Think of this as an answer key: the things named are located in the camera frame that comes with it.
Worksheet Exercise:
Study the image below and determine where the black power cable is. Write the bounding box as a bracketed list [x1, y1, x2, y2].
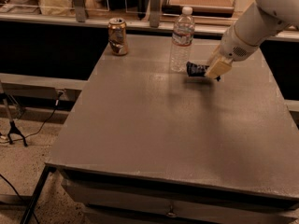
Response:
[0, 90, 64, 145]

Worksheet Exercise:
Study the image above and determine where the grey metal bracket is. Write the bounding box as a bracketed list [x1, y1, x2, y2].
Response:
[149, 0, 161, 28]
[73, 0, 87, 22]

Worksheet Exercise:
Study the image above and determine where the black table leg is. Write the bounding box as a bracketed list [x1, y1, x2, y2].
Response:
[20, 165, 56, 224]

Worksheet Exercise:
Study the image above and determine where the dark blue rxbar wrapper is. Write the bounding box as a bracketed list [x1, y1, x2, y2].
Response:
[186, 62, 208, 77]

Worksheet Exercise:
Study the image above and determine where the crushed orange soda can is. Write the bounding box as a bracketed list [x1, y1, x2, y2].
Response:
[108, 18, 128, 56]

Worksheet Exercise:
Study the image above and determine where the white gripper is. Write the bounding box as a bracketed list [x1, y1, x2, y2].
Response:
[206, 24, 259, 78]

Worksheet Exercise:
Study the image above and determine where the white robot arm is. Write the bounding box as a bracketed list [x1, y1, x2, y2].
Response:
[205, 0, 299, 78]

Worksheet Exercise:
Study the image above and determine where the brown tray on shelf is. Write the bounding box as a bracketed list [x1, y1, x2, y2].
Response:
[162, 0, 234, 18]

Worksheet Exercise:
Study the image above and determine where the clear plastic water bottle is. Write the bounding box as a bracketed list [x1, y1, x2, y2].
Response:
[170, 7, 195, 73]

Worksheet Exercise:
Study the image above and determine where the grey metal bracket middle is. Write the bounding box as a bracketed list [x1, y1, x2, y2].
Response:
[149, 0, 161, 28]

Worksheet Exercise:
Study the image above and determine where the grey metal bracket left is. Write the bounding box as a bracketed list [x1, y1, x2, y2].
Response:
[73, 0, 87, 22]

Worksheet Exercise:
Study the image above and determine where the black tripod stand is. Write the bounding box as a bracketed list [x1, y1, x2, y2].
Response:
[0, 81, 27, 147]

